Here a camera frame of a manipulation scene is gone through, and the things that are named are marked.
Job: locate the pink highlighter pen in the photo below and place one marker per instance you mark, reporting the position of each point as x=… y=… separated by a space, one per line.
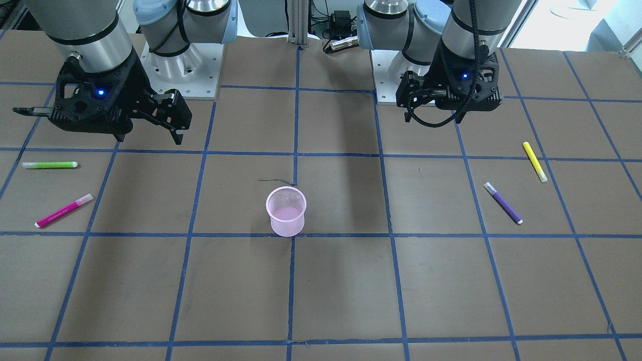
x=58 y=214

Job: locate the purple highlighter pen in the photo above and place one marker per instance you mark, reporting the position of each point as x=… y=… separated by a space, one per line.
x=503 y=203

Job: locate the yellow highlighter pen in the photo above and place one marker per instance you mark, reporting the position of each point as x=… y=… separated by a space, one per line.
x=534 y=162

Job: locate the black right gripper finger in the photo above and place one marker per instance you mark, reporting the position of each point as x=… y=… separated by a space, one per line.
x=33 y=111
x=168 y=110

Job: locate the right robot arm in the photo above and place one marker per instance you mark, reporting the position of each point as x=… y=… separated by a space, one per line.
x=94 y=31

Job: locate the aluminium frame post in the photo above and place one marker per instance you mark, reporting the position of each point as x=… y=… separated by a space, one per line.
x=298 y=22

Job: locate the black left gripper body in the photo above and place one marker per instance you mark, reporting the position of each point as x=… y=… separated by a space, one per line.
x=432 y=76

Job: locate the silver connector plug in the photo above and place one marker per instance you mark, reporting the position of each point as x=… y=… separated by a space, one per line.
x=334 y=46

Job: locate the pink mesh cup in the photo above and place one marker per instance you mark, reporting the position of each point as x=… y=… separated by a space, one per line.
x=286 y=207

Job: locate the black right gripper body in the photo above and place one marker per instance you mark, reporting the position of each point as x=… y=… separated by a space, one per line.
x=139 y=84

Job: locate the green highlighter pen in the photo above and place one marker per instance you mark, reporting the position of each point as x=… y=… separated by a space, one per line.
x=50 y=165

